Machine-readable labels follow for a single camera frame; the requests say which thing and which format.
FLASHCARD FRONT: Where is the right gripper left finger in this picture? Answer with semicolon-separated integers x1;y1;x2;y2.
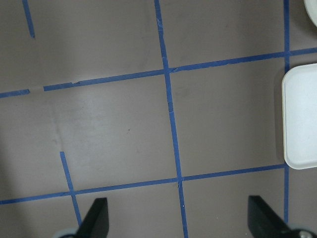
77;198;109;238

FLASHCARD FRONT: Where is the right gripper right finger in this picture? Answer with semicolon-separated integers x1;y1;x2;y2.
248;195;297;238

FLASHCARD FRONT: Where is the white rectangular tray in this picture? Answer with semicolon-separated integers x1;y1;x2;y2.
282;63;317;170

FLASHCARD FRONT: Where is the white round plate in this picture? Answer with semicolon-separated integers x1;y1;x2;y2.
304;0;317;26

